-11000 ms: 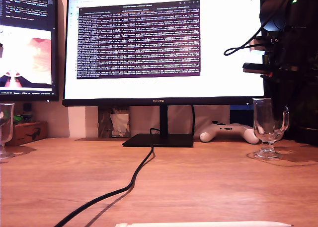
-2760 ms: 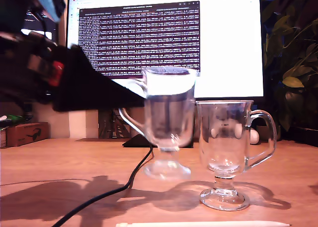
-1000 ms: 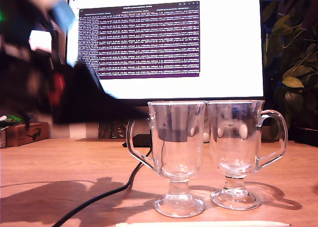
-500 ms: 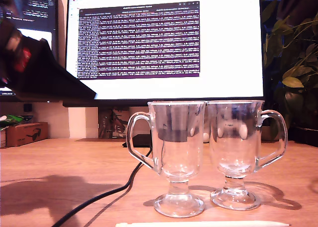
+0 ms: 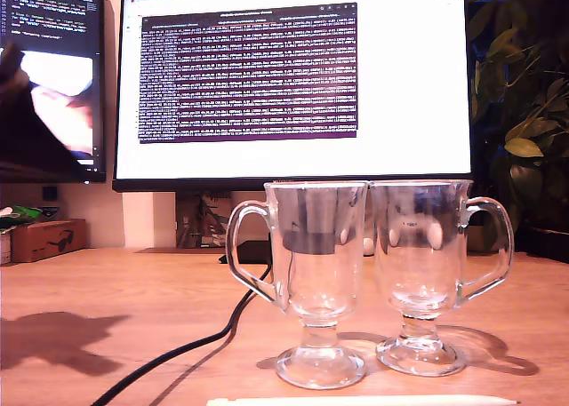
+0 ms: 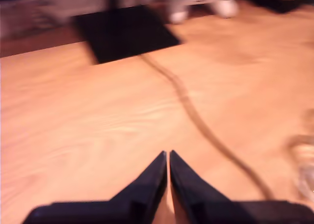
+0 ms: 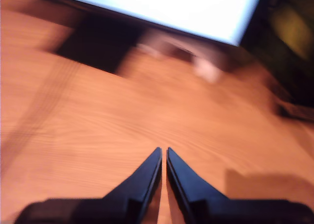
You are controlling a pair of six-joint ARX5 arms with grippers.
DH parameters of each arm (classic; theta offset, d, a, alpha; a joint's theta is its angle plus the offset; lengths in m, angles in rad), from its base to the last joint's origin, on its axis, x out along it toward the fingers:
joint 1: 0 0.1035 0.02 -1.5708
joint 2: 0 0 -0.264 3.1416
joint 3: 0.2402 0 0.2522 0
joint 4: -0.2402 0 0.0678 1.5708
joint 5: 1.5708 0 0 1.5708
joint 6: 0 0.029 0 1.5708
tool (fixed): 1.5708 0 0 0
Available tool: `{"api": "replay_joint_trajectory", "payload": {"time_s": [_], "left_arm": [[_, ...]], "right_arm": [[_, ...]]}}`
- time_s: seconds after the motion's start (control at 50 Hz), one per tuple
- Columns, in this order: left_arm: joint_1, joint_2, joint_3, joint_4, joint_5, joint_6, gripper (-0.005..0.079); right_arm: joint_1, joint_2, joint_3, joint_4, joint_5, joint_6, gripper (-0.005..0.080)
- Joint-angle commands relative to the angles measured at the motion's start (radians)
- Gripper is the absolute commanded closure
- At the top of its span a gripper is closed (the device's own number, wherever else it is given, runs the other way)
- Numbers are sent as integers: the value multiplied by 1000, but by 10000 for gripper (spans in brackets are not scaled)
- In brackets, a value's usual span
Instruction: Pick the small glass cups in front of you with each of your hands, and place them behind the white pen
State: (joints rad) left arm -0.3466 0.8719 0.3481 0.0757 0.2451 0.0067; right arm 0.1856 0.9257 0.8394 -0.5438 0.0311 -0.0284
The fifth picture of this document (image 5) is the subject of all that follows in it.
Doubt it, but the small glass cup with handle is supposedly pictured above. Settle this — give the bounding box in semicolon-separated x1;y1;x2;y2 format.
368;179;516;378
225;181;370;390

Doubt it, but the white pen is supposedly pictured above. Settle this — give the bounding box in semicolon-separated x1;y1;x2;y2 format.
206;395;519;406

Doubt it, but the green packet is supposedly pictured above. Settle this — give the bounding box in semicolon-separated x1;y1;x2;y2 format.
0;204;61;229

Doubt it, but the cardboard box with sunglasses print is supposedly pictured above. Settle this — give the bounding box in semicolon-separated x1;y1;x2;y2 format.
11;218;89;264

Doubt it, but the black monitor with code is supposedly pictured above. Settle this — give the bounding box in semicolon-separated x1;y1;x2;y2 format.
0;0;108;184

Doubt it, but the patterned brown box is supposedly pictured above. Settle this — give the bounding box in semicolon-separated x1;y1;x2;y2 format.
176;191;233;249

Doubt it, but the black Huawei monitor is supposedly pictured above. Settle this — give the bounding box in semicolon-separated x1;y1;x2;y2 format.
111;0;476;266

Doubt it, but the small beige pot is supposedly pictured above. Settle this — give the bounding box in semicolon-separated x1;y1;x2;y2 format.
466;225;486;252

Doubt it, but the green leafy plant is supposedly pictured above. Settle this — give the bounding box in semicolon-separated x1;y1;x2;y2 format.
466;0;569;247

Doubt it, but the black planter tray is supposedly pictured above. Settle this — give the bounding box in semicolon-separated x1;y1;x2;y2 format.
515;227;569;265

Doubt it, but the thick black cable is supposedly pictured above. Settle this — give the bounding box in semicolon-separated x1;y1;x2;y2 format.
92;263;273;406

